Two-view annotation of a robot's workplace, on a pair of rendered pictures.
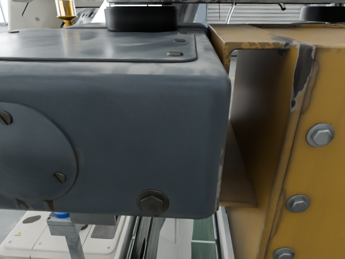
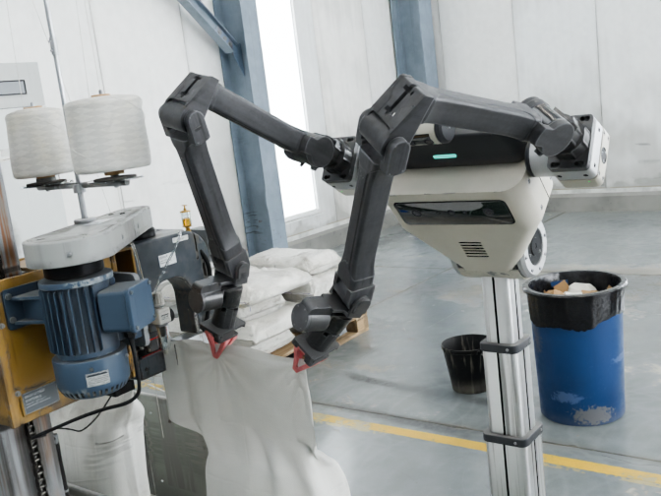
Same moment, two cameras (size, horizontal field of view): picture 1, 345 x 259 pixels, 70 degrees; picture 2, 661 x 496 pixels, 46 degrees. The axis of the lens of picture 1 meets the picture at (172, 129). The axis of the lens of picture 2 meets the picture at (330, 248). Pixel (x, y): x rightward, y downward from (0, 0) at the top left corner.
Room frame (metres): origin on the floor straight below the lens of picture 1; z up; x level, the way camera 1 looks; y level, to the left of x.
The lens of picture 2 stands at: (1.85, -1.32, 1.61)
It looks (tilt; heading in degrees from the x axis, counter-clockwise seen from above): 10 degrees down; 124
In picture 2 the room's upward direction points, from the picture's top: 7 degrees counter-clockwise
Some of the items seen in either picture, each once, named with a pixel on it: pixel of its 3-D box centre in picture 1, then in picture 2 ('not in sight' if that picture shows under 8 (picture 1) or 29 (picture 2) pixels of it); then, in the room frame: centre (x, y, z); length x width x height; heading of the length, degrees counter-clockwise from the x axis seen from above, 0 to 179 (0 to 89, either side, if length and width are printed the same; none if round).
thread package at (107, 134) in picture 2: not in sight; (107, 135); (0.52, -0.16, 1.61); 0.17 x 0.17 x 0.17
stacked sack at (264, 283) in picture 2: not in sight; (258, 284); (-1.28, 2.41, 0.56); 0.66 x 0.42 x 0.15; 86
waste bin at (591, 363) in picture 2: not in sight; (577, 346); (0.75, 2.30, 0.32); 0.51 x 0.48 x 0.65; 86
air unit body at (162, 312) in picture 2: not in sight; (161, 322); (0.45, -0.03, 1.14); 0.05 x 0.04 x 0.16; 86
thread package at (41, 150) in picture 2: not in sight; (38, 142); (0.26, -0.14, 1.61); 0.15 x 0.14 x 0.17; 176
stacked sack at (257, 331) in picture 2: not in sight; (262, 321); (-1.29, 2.40, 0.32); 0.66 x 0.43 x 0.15; 88
